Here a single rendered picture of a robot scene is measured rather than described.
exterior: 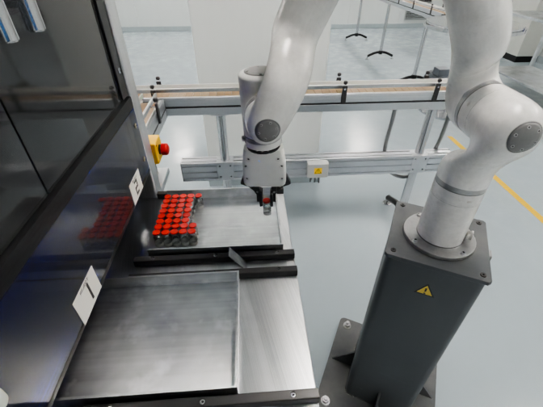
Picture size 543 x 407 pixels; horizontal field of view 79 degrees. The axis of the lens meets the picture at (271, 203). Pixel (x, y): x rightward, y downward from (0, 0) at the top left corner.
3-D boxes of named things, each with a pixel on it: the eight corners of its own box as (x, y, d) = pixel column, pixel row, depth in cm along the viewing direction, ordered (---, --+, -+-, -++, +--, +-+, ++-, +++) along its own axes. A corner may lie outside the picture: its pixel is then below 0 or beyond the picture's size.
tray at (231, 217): (149, 259, 84) (146, 249, 82) (168, 199, 105) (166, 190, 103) (283, 253, 86) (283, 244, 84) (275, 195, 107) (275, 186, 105)
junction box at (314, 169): (307, 178, 192) (308, 165, 187) (305, 174, 196) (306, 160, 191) (327, 177, 193) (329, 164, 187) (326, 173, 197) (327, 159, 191)
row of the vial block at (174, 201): (163, 247, 88) (160, 234, 85) (174, 206, 102) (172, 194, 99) (171, 247, 88) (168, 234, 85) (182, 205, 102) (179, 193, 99)
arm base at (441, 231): (473, 224, 98) (499, 171, 87) (477, 270, 84) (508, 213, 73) (406, 208, 104) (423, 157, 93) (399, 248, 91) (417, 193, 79)
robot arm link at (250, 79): (285, 140, 69) (279, 121, 76) (284, 77, 61) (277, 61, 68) (245, 144, 69) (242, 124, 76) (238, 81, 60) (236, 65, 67)
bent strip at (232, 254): (229, 272, 81) (228, 256, 77) (230, 263, 83) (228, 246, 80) (287, 269, 82) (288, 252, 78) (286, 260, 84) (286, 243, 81)
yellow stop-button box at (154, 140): (136, 165, 106) (131, 144, 102) (142, 154, 112) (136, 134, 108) (161, 164, 107) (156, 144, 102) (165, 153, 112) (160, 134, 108)
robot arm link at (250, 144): (239, 141, 70) (240, 153, 72) (281, 140, 69) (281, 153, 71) (243, 123, 76) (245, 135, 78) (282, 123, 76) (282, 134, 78)
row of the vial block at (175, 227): (172, 247, 88) (169, 234, 85) (182, 205, 102) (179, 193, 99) (180, 246, 88) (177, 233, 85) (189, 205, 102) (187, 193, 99)
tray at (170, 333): (39, 411, 57) (30, 402, 55) (93, 288, 77) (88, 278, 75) (238, 396, 59) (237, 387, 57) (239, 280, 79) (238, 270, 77)
